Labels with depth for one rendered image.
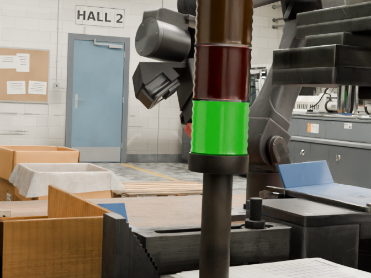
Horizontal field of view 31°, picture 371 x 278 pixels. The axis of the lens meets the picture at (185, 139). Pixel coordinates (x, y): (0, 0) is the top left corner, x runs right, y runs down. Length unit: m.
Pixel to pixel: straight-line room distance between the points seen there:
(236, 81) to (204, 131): 0.04
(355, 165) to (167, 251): 7.43
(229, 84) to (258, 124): 0.67
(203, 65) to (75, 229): 0.27
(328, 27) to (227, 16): 0.28
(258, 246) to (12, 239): 0.22
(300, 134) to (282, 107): 7.79
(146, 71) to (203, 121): 0.52
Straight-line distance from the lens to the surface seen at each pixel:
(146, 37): 0.97
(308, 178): 0.81
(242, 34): 0.44
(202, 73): 0.43
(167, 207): 1.18
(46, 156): 4.73
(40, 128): 11.63
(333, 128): 8.31
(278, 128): 1.10
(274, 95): 1.12
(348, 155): 8.07
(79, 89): 11.75
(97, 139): 11.86
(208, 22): 0.44
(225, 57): 0.43
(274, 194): 0.77
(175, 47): 0.96
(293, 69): 0.68
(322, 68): 0.64
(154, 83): 0.95
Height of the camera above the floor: 1.08
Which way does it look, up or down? 3 degrees down
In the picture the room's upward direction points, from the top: 2 degrees clockwise
